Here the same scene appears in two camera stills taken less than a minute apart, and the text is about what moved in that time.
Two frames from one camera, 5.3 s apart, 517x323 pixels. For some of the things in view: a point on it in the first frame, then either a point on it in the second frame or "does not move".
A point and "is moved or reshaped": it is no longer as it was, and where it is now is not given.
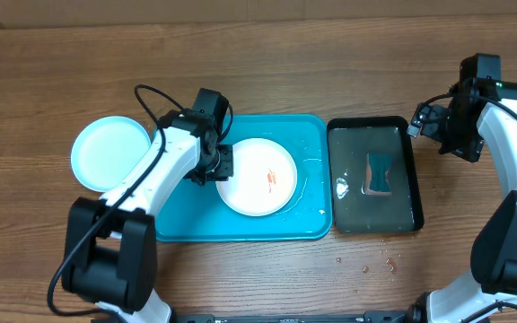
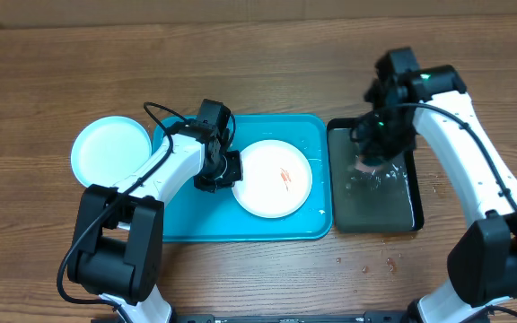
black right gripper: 468,152 -> 372,148
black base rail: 366,317 does not move
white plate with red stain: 264,178 is moved or reshaped
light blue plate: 106,149 does not move
